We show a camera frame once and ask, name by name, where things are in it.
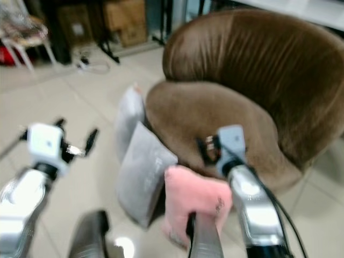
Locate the small grey pillow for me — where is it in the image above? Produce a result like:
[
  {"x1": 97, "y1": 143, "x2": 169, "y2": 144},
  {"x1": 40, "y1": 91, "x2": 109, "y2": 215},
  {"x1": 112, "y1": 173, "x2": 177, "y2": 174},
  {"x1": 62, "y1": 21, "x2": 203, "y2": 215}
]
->
[{"x1": 116, "y1": 85, "x2": 147, "y2": 164}]

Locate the pink fluffy pillow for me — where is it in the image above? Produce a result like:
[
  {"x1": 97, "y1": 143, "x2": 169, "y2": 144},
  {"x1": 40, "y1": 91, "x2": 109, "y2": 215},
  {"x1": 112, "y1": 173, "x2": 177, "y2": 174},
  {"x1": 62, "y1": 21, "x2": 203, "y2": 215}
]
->
[{"x1": 161, "y1": 166, "x2": 234, "y2": 251}]

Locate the large grey pillow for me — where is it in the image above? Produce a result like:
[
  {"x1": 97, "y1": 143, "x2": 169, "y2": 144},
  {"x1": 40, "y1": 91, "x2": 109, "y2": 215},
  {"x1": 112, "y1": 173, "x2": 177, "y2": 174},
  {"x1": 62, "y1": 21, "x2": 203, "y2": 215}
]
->
[{"x1": 117, "y1": 123, "x2": 178, "y2": 229}]

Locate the brown velvet sofa chair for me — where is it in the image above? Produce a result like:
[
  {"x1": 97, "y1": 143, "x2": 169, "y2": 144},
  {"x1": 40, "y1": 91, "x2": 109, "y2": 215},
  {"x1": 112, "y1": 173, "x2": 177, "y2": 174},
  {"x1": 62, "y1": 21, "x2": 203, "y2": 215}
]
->
[{"x1": 145, "y1": 9, "x2": 344, "y2": 193}]

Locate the red object under chair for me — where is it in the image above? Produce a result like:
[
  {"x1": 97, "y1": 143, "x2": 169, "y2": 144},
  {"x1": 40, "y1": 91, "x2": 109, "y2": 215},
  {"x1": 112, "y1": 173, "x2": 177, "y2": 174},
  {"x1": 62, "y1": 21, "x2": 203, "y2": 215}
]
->
[{"x1": 0, "y1": 45, "x2": 20, "y2": 66}]

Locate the black stand leg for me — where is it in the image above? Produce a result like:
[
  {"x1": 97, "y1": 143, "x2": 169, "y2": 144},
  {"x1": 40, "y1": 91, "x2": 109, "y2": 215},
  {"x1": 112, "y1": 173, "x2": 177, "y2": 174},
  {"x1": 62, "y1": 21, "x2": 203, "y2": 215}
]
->
[{"x1": 96, "y1": 0, "x2": 120, "y2": 64}]

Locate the dark right robot leg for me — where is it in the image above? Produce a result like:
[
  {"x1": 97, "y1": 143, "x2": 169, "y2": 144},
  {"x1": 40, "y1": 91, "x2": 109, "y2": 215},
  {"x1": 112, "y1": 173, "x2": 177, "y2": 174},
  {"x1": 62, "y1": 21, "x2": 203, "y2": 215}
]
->
[{"x1": 186, "y1": 212, "x2": 225, "y2": 258}]

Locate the dark robot leg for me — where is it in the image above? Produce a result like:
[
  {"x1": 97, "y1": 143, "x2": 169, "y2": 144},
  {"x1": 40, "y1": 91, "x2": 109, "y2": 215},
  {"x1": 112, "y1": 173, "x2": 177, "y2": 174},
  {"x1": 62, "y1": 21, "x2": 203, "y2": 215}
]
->
[
  {"x1": 68, "y1": 210, "x2": 123, "y2": 258},
  {"x1": 186, "y1": 212, "x2": 225, "y2": 258}
]

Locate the dark left robot leg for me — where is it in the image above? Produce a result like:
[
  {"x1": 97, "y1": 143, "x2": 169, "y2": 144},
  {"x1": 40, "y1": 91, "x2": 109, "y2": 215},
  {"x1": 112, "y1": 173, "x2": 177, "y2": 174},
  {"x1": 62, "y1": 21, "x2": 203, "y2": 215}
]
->
[{"x1": 68, "y1": 210, "x2": 123, "y2": 258}]

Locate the dark cardboard box with label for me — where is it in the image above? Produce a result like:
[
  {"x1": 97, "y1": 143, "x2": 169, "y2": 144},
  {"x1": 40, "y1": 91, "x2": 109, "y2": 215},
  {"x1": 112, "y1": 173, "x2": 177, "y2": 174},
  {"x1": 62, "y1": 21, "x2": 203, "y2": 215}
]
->
[{"x1": 58, "y1": 4, "x2": 95, "y2": 47}]

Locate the white chair with patterned cushion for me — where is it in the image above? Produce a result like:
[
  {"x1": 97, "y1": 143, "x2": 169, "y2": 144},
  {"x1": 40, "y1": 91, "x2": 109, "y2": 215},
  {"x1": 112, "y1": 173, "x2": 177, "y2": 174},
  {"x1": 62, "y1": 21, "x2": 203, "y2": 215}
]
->
[{"x1": 0, "y1": 0, "x2": 58, "y2": 71}]

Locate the large cardboard box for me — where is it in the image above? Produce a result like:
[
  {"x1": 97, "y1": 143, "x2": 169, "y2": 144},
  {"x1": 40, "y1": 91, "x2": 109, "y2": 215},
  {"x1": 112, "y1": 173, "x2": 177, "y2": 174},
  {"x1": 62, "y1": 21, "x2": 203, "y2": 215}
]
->
[{"x1": 103, "y1": 0, "x2": 148, "y2": 48}]

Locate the black tripod stand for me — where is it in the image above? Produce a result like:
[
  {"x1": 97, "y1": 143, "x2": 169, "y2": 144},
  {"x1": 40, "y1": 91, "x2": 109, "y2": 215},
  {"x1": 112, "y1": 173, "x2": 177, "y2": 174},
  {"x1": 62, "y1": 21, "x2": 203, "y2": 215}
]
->
[{"x1": 150, "y1": 0, "x2": 174, "y2": 47}]

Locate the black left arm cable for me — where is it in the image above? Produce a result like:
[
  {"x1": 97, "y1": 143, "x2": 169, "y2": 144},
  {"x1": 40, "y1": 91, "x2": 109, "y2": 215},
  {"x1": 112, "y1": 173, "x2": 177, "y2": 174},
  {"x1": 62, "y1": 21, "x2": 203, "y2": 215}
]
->
[{"x1": 0, "y1": 138, "x2": 27, "y2": 160}]

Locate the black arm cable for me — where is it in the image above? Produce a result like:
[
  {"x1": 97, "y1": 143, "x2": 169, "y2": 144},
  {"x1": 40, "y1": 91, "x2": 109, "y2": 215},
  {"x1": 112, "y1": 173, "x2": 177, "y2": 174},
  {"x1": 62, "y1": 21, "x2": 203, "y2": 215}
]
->
[
  {"x1": 0, "y1": 138, "x2": 27, "y2": 160},
  {"x1": 227, "y1": 150, "x2": 308, "y2": 258}
]

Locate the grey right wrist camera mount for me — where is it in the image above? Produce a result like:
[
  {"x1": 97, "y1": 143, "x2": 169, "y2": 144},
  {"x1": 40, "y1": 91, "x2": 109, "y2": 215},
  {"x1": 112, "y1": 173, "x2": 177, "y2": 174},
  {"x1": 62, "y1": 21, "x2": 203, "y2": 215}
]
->
[{"x1": 215, "y1": 125, "x2": 247, "y2": 177}]

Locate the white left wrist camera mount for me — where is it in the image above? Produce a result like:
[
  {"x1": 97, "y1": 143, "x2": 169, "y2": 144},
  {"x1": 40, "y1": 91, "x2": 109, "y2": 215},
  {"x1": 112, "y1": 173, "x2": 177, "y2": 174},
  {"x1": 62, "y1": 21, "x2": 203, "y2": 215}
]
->
[{"x1": 27, "y1": 123, "x2": 69, "y2": 165}]

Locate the white power strip with cable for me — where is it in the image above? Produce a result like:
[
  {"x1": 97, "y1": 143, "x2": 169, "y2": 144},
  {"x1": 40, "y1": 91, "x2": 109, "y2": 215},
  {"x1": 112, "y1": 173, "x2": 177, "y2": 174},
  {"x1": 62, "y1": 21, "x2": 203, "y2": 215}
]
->
[{"x1": 74, "y1": 48, "x2": 111, "y2": 75}]

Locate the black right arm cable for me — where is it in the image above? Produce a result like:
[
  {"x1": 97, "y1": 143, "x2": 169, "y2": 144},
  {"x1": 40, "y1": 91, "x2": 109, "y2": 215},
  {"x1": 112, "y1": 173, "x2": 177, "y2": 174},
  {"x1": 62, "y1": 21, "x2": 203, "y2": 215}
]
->
[{"x1": 227, "y1": 150, "x2": 308, "y2": 258}]

